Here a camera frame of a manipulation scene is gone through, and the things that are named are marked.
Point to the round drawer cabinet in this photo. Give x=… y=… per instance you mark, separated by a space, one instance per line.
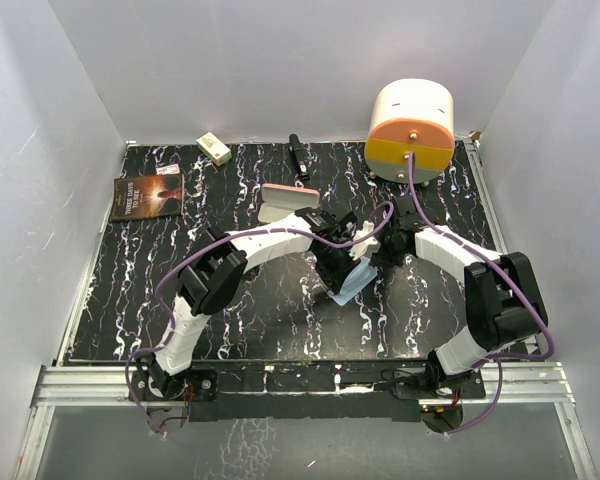
x=411 y=135

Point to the small cream box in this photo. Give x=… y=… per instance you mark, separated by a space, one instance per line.
x=214 y=149

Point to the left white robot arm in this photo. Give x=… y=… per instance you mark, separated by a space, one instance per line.
x=208 y=283

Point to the dark book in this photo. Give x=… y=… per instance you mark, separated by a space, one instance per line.
x=147 y=197

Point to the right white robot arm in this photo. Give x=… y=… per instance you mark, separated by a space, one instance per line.
x=503 y=304

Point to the small pink card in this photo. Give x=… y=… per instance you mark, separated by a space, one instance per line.
x=172 y=169

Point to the pink glasses case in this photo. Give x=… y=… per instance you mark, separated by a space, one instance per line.
x=279 y=201

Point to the black marker pen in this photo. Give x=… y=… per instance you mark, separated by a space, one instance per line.
x=297 y=155

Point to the light blue cleaning cloth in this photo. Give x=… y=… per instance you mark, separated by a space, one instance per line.
x=363 y=274

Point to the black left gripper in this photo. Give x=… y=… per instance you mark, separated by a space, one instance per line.
x=334 y=279

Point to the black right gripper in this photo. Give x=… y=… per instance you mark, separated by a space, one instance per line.
x=385 y=259

